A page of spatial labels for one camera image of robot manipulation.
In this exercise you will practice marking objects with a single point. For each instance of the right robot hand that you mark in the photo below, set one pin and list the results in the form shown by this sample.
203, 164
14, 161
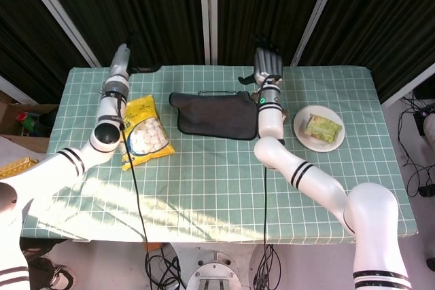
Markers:
270, 64

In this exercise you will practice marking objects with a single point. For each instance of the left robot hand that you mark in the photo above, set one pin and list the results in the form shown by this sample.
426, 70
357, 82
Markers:
119, 60

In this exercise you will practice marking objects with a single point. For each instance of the blue microfibre towel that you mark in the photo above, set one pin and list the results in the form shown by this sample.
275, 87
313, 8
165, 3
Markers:
214, 117

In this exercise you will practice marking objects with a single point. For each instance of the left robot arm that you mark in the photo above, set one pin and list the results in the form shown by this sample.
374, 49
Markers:
105, 117

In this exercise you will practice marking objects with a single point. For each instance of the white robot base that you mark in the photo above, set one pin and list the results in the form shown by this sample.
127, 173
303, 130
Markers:
214, 271

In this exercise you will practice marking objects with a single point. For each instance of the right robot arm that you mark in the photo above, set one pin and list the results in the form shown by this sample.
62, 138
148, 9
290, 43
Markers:
323, 184

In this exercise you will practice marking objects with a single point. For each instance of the black pleated curtain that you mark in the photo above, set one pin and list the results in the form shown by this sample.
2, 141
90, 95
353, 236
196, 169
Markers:
238, 8
153, 15
20, 32
380, 21

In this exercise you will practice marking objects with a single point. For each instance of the white round plate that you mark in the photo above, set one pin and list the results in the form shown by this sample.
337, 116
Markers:
300, 130

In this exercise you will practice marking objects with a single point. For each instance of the yellow marshmallow bag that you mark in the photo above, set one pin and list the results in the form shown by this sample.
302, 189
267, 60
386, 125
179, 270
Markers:
149, 137

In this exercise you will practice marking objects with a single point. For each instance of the green wrapped sandwich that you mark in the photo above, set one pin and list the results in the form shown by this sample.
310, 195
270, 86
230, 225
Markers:
323, 128

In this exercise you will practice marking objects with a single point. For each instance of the brown cardboard box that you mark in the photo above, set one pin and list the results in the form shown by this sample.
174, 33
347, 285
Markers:
13, 113

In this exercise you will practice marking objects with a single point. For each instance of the green checkered tablecloth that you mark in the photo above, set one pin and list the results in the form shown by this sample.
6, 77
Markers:
210, 184

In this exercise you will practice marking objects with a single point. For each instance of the black and white shoe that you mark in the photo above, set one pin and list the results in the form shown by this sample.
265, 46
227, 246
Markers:
63, 276

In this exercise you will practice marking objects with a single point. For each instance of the white frame post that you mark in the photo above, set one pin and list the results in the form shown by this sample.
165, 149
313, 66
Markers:
64, 18
316, 15
15, 89
408, 88
208, 15

